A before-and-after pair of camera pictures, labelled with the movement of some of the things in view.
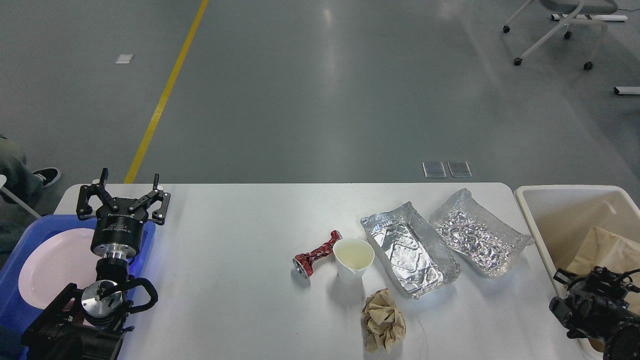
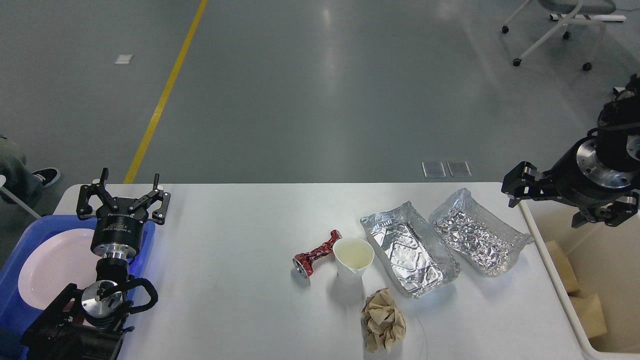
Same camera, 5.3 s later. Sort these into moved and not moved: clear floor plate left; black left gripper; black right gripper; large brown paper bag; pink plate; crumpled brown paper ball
Moved: large brown paper bag; black right gripper
Not moved: clear floor plate left; crumpled brown paper ball; black left gripper; pink plate
